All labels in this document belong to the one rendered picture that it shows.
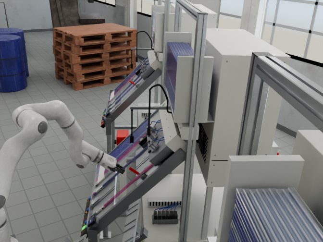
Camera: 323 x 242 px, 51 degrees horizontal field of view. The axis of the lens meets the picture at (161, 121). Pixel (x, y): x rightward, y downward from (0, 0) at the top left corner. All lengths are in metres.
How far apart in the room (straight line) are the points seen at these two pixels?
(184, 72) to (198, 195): 1.14
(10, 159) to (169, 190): 1.17
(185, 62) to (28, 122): 0.78
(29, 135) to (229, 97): 0.95
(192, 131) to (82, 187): 2.11
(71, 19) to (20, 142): 6.35
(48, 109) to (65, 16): 6.20
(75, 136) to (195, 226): 0.91
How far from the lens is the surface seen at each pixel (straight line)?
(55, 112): 1.79
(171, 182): 2.53
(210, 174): 1.82
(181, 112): 1.60
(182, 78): 1.54
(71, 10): 7.91
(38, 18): 11.60
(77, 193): 3.50
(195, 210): 2.31
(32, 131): 1.68
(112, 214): 1.92
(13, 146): 1.73
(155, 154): 1.76
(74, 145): 1.95
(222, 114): 1.66
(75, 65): 6.08
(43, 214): 3.31
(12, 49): 6.13
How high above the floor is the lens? 2.07
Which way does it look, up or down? 25 degrees down
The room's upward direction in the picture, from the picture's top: 3 degrees clockwise
